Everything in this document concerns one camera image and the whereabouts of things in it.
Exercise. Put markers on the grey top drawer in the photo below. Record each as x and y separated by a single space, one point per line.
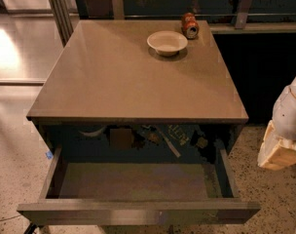
138 191

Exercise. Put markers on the black object on floor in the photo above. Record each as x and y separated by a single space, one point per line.
30 229

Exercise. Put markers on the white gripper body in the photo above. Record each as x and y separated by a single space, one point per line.
288 118

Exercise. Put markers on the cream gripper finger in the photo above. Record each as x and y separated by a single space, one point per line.
276 152

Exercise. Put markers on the metal railing frame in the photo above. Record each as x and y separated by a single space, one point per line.
224 16

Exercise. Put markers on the white bowl in drawer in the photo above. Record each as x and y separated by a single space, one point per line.
93 133

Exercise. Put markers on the grey drawer cabinet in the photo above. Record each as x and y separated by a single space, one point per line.
108 76

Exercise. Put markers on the white bowl on cabinet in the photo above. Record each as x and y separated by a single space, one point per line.
167 43

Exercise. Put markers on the red soda can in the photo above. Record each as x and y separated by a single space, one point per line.
190 27

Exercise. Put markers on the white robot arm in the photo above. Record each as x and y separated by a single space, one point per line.
278 149

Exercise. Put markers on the orange fruit in drawer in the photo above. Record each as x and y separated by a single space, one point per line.
121 138

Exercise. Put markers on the blue tape piece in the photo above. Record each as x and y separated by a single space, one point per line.
49 155

